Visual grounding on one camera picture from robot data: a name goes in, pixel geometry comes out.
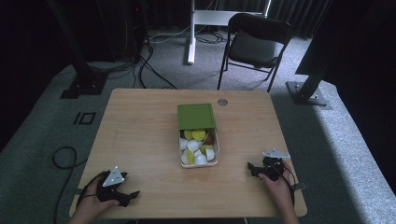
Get person's right hand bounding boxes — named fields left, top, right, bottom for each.
left=258, top=160, right=295, bottom=205

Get black metal stand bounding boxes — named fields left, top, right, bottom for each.
left=46, top=0, right=108, bottom=100
left=285, top=0, right=333, bottom=111

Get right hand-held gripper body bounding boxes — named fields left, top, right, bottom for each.
left=257, top=147, right=291, bottom=182

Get person's left hand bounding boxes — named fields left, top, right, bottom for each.
left=78, top=176, right=120, bottom=217

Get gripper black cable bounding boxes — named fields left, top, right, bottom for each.
left=75, top=171, right=108, bottom=210
left=274, top=159, right=297, bottom=207

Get bundle of black floor cables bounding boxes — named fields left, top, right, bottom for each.
left=106, top=43, right=179, bottom=91

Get dark equipment cabinet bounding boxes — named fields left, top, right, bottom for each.
left=99, top=0, right=149, bottom=63

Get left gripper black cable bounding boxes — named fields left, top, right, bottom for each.
left=75, top=171, right=108, bottom=210

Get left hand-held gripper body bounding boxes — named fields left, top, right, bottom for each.
left=96, top=165, right=132, bottom=208

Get white desk frame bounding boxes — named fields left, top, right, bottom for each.
left=186, top=0, right=273, bottom=65

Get black floor cable loop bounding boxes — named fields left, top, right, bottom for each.
left=51, top=146, right=89, bottom=224

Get green box sleeve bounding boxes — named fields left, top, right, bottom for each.
left=177, top=103, right=218, bottom=131

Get black folding chair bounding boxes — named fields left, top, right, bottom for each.
left=216, top=12, right=293, bottom=93

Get pile of white yellow capsules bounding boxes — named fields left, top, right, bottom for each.
left=179, top=128, right=217, bottom=166

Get light floor cables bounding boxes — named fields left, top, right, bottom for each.
left=148, top=21, right=227, bottom=45

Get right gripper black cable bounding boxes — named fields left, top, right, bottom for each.
left=274, top=159, right=297, bottom=207

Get white drawer tray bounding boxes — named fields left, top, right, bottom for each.
left=177, top=127, right=220, bottom=169

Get dark curtain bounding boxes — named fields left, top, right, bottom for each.
left=214, top=0, right=332, bottom=39

